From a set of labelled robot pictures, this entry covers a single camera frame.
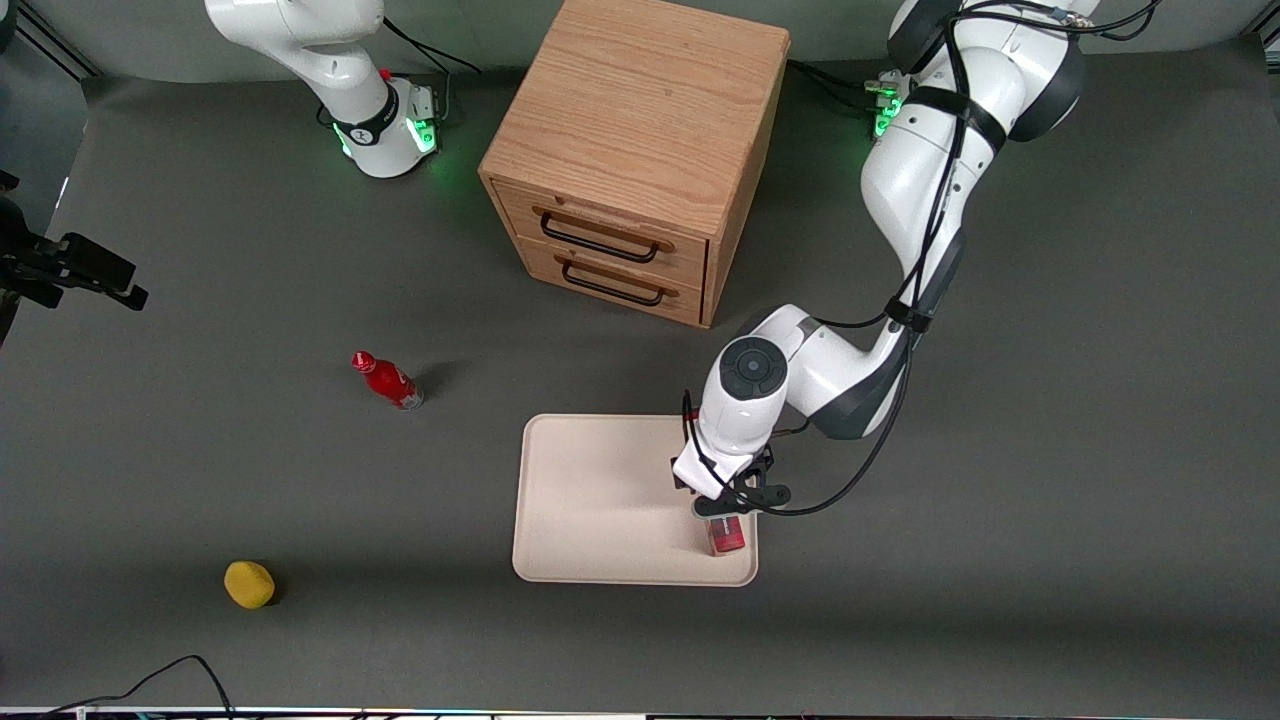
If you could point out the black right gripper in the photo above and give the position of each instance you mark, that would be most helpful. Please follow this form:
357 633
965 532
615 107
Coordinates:
30 262

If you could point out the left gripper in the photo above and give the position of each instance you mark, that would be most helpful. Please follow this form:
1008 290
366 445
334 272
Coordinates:
757 466

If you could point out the red cookie box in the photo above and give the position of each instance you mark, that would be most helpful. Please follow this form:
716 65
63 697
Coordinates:
727 537

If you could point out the beige rectangular tray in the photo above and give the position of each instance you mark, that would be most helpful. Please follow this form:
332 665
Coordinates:
600 500

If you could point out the wooden drawer front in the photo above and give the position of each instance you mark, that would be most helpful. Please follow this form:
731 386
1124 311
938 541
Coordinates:
690 265
690 305

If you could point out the small red bottle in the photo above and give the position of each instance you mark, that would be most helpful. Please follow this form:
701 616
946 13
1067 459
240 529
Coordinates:
388 381

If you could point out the yellow lemon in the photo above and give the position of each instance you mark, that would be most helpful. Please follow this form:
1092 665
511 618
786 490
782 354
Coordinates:
249 585

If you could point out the wooden two-drawer cabinet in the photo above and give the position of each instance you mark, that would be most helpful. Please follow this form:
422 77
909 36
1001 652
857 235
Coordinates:
640 110

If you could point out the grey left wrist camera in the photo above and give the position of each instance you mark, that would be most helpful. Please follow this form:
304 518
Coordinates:
722 508

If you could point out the black metal frame bars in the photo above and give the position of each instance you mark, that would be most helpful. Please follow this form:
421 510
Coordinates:
60 42

